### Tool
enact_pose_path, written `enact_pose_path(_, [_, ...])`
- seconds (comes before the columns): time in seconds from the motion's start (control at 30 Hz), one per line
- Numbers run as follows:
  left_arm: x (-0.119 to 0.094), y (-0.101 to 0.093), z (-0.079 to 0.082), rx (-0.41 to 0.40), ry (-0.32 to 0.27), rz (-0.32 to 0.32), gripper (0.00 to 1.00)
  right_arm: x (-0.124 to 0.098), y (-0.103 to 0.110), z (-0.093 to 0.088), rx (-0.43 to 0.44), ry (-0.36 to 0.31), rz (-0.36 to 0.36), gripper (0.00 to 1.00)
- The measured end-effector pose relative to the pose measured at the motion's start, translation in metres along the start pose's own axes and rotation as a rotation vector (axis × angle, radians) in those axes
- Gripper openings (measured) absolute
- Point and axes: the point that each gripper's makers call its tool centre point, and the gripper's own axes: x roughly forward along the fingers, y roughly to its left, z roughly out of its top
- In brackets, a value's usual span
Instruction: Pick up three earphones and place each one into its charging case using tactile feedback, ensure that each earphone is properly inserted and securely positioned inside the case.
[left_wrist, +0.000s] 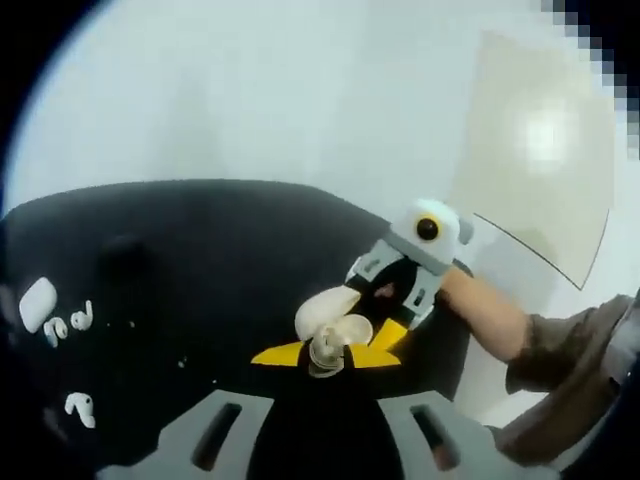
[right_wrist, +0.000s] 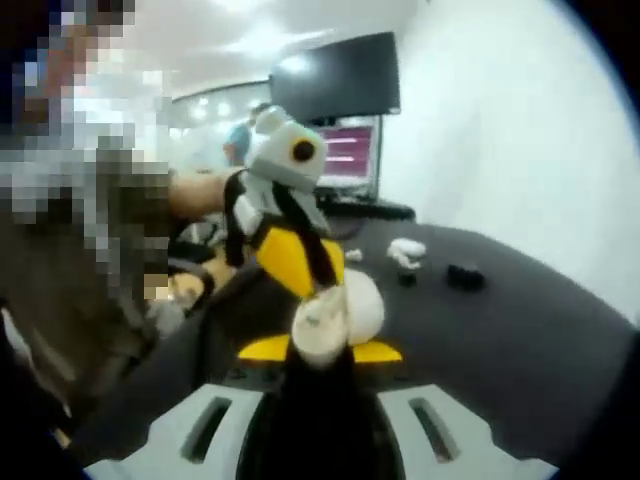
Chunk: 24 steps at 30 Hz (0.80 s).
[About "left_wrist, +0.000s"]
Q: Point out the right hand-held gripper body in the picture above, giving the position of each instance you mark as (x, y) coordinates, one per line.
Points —
(445, 250)

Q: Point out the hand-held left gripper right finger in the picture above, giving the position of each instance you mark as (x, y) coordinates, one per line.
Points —
(465, 445)

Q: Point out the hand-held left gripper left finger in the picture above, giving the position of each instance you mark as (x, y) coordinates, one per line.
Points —
(170, 440)

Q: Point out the cream clamshell charging case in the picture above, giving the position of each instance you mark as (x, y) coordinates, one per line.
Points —
(320, 310)

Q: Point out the white stem earphone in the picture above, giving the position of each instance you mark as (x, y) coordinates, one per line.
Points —
(55, 324)
(89, 312)

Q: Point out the white charging case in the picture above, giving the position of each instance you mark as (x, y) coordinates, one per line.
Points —
(37, 305)

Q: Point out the black table mat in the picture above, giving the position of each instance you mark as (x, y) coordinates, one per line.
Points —
(200, 250)

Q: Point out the beige wall panel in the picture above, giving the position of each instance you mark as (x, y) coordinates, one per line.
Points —
(525, 200)

